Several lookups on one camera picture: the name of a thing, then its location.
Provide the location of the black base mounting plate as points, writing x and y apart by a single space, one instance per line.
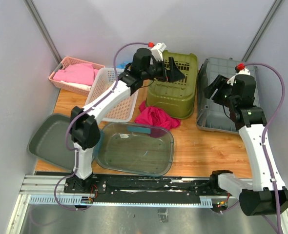
137 189

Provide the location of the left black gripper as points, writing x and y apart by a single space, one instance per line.
173 74

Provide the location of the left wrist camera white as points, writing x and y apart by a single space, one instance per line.
157 51

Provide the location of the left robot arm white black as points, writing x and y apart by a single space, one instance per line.
147 64

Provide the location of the pink folded towel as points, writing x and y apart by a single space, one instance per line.
82 73

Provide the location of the green plastic basin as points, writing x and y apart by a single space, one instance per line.
176 99

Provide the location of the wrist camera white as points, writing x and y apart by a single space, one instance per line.
240 69
157 51

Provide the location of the pink plastic basket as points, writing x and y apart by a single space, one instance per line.
66 61

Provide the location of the magenta crumpled cloth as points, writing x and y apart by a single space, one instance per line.
156 117

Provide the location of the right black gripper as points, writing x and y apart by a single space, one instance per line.
220 83

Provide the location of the white folded cloth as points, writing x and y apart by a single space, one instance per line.
76 85

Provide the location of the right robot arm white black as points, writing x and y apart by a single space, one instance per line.
267 195

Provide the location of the white perforated basket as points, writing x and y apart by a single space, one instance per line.
123 111

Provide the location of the clear plastic container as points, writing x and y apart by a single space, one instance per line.
135 148

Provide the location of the blue packet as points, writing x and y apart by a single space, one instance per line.
122 66

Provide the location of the dark grey tray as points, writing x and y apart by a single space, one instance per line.
53 144

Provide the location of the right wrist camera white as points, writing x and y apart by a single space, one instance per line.
240 69

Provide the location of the white cable duct rail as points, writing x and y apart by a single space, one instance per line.
81 201

